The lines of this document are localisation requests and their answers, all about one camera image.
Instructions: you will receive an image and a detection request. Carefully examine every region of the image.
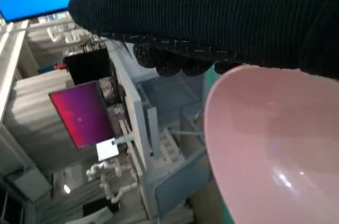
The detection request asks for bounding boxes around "white desk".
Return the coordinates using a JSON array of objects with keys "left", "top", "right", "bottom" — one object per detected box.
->
[{"left": 105, "top": 40, "right": 159, "bottom": 219}]

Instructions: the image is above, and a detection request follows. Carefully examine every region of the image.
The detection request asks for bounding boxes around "small white panel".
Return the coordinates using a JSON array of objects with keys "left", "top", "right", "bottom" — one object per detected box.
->
[{"left": 96, "top": 140, "right": 120, "bottom": 162}]

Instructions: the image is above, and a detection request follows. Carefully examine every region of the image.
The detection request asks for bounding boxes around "green cutting mat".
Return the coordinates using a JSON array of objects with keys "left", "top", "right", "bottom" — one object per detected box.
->
[{"left": 202, "top": 69, "right": 240, "bottom": 224}]

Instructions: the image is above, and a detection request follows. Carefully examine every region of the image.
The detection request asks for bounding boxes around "pink plastic bowl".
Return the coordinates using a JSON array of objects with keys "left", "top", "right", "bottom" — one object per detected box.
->
[{"left": 203, "top": 64, "right": 339, "bottom": 224}]

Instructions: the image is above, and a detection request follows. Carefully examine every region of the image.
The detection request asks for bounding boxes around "black monitor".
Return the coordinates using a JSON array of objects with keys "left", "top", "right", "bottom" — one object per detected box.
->
[{"left": 63, "top": 50, "right": 112, "bottom": 85}]

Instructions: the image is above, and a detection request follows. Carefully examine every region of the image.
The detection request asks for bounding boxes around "monitor with magenta screen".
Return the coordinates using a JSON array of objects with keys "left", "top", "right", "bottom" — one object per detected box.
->
[{"left": 48, "top": 80, "right": 117, "bottom": 151}]

